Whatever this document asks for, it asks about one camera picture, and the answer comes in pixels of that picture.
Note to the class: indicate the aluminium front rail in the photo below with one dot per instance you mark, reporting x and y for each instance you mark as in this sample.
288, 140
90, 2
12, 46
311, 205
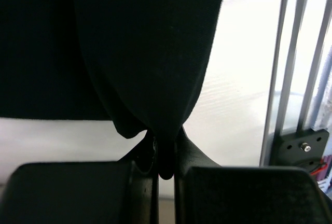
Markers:
300, 69

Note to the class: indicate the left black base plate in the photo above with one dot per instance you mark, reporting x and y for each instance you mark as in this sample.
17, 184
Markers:
302, 149

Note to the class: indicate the black t shirt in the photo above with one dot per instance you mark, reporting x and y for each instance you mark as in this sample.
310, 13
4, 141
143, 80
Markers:
139, 63

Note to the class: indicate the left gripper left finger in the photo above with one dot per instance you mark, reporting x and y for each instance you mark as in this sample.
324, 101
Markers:
123, 191

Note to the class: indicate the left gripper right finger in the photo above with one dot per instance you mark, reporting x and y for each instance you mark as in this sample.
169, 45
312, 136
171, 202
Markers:
206, 192

